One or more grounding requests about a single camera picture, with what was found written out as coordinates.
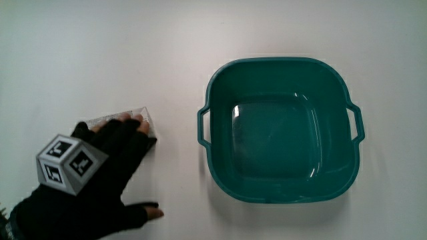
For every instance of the white desk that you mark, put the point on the white desk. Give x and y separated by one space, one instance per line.
100 50

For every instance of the green plastic basin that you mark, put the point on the green plastic basin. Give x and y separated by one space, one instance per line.
273 140

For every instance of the person's left hand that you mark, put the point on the person's left hand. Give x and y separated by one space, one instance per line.
100 203

